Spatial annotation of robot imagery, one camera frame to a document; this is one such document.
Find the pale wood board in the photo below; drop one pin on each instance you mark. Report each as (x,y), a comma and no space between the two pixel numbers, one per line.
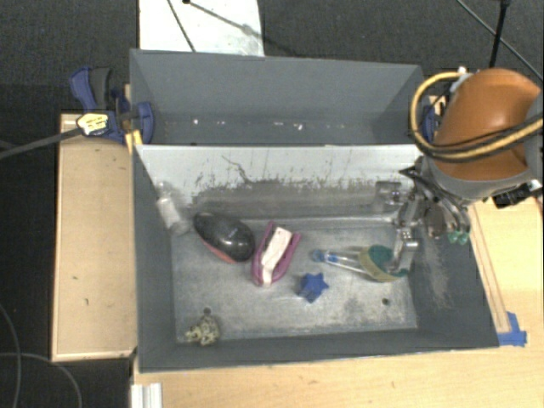
(95,236)

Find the clear tube with blue ends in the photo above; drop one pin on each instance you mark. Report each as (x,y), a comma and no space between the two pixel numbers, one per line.
(338,259)

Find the grey metal bin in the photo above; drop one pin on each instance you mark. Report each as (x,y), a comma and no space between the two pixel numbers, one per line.
(272,100)

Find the black cylinder on white bracket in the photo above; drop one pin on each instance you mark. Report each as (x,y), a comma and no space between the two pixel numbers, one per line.
(512,196)

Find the blue star-shaped block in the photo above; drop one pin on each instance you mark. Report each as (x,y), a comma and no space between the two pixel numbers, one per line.
(312,286)

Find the yellow and black spotted toy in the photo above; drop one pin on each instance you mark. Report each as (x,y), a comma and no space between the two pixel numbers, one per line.
(203,332)

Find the black and red computer mouse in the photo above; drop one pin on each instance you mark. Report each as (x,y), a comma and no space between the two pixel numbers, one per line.
(224,237)

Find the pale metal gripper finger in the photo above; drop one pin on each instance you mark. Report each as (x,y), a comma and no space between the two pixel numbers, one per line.
(398,251)
(410,256)

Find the clear glass bottle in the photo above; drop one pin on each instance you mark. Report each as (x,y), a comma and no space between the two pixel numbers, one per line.
(171,213)

